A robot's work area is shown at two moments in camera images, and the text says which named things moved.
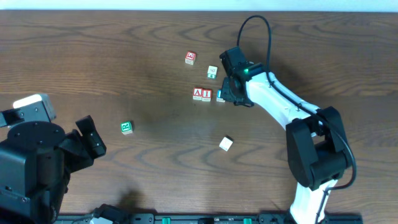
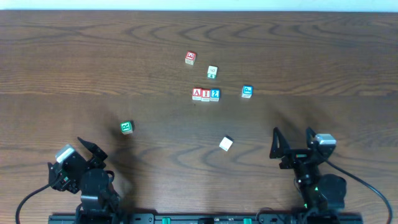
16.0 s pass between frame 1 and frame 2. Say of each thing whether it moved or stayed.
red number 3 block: stayed
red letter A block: stayed
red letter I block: stayed
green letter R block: stayed
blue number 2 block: moved
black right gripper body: moved
